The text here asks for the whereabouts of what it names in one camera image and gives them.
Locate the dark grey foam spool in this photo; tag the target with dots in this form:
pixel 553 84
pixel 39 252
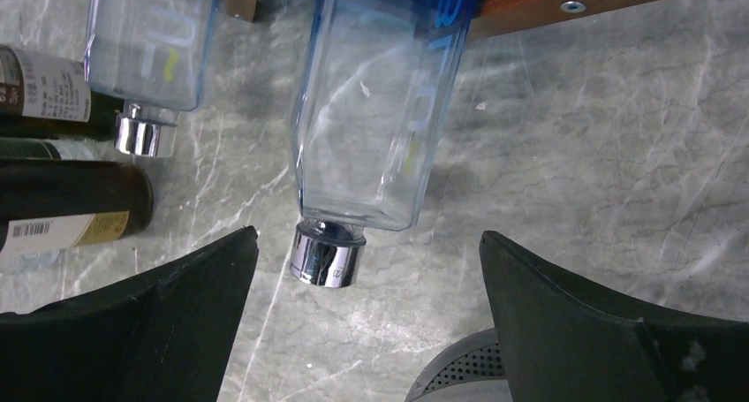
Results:
pixel 469 370

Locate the blue bottle silver cap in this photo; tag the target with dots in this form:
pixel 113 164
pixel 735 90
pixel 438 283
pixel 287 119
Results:
pixel 152 54

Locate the green bottle grey cap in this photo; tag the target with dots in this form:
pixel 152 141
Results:
pixel 47 97

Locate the brown bottle gold foil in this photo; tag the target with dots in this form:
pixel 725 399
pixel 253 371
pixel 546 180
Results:
pixel 48 205

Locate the clear bottle chrome cap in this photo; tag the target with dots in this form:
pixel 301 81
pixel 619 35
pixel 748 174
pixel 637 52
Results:
pixel 372 104

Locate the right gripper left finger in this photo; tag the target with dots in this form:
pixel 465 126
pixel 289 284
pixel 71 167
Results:
pixel 165 334

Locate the large clear bottle white stopper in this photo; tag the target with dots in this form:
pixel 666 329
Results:
pixel 84 150

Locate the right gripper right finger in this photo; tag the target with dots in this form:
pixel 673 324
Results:
pixel 564 337

